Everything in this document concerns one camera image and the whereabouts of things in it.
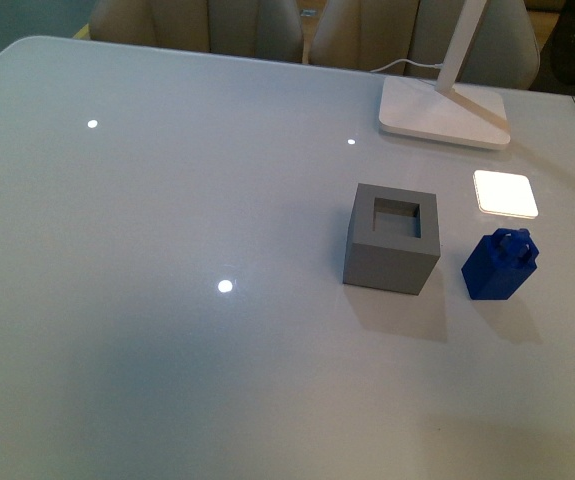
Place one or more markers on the gray cube base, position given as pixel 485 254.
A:
pixel 393 240

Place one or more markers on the beige chair right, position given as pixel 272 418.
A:
pixel 409 37

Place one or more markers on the beige chair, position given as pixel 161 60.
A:
pixel 409 37
pixel 269 30

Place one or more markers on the white desk lamp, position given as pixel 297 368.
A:
pixel 447 111

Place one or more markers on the blue block part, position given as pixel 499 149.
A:
pixel 500 263

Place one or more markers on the beige chair left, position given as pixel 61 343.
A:
pixel 269 30

